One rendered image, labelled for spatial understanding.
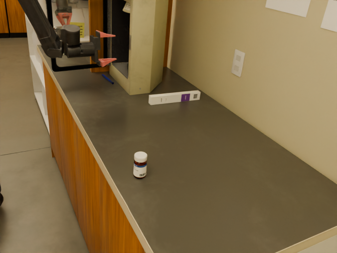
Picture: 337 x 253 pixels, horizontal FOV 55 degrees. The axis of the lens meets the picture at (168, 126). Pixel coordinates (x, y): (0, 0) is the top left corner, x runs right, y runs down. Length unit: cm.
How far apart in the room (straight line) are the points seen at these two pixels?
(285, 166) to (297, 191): 13
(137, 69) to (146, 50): 10
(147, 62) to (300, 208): 96
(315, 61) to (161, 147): 63
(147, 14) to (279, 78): 65
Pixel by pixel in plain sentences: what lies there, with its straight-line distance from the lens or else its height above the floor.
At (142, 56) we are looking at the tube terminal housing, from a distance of 159.
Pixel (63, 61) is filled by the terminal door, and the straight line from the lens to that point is 178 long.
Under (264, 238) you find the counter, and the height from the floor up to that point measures 94.
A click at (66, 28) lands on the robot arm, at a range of 134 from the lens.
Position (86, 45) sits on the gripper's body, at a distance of 138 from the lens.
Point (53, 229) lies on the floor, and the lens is 224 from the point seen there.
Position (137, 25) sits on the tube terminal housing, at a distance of 154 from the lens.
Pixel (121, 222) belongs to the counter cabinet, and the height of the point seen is 76.
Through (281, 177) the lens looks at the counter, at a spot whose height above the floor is 94.
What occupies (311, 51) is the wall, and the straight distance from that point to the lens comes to 128.
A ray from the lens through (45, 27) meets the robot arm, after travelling 134.
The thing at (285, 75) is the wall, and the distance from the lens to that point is 136.
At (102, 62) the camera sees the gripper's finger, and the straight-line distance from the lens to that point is 139.
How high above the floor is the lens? 158
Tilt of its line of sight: 28 degrees down
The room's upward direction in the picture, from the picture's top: 6 degrees clockwise
